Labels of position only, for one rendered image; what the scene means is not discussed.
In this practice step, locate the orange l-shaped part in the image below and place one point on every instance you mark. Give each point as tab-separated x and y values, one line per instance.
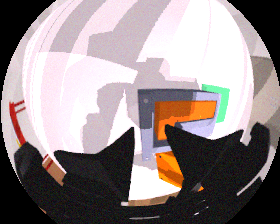
177	111

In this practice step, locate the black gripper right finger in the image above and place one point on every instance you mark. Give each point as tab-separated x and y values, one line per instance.
196	155

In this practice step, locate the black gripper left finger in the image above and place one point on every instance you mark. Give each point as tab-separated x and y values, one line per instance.
112	165

